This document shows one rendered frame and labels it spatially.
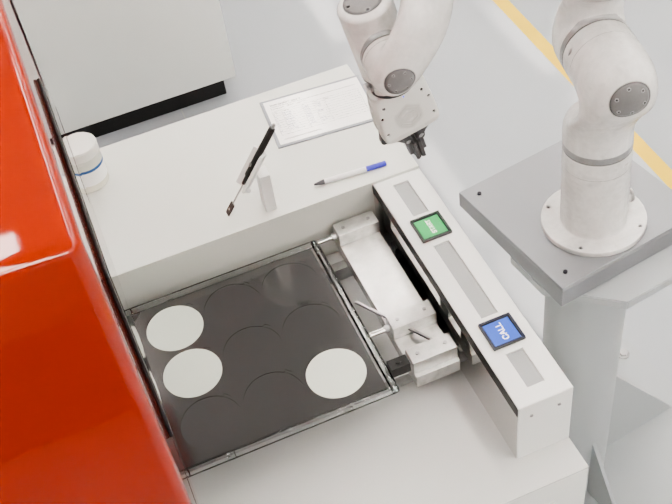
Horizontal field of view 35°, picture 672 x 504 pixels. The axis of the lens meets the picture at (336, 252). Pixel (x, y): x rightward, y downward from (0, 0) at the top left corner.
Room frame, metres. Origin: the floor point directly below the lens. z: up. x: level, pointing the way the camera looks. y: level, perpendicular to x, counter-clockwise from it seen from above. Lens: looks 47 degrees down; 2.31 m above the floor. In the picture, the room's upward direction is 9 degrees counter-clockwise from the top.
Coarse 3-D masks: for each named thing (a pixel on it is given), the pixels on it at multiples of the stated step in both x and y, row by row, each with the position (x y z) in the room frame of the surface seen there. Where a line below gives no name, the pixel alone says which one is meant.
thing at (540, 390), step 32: (384, 192) 1.39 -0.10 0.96; (416, 192) 1.37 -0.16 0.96; (448, 224) 1.28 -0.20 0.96; (448, 256) 1.21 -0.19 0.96; (480, 256) 1.20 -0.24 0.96; (448, 288) 1.14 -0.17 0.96; (480, 288) 1.13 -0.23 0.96; (480, 320) 1.06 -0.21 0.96; (512, 352) 0.99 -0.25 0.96; (544, 352) 0.98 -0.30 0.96; (512, 384) 0.93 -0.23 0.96; (544, 384) 0.92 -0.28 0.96; (544, 416) 0.89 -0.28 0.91
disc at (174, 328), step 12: (168, 312) 1.24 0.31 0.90; (180, 312) 1.23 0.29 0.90; (192, 312) 1.23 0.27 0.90; (156, 324) 1.21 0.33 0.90; (168, 324) 1.21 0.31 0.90; (180, 324) 1.20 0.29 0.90; (192, 324) 1.20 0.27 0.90; (156, 336) 1.19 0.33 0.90; (168, 336) 1.18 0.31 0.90; (180, 336) 1.18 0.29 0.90; (192, 336) 1.17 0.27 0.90; (168, 348) 1.16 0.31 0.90; (180, 348) 1.15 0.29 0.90
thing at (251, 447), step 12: (372, 396) 0.99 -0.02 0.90; (384, 396) 0.99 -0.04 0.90; (336, 408) 0.98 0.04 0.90; (348, 408) 0.97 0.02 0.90; (312, 420) 0.96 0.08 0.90; (324, 420) 0.96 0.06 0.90; (288, 432) 0.95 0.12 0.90; (252, 444) 0.93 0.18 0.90; (264, 444) 0.93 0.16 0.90; (228, 456) 0.92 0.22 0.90; (240, 456) 0.92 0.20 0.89; (192, 468) 0.91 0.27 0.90; (204, 468) 0.91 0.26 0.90
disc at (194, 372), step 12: (180, 360) 1.13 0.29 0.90; (192, 360) 1.12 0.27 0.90; (204, 360) 1.12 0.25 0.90; (216, 360) 1.11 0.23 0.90; (168, 372) 1.10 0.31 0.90; (180, 372) 1.10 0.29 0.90; (192, 372) 1.10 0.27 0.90; (204, 372) 1.09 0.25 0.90; (216, 372) 1.09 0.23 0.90; (168, 384) 1.08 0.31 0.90; (180, 384) 1.08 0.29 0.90; (192, 384) 1.07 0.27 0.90; (204, 384) 1.07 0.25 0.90; (180, 396) 1.05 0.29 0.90; (192, 396) 1.05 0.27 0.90
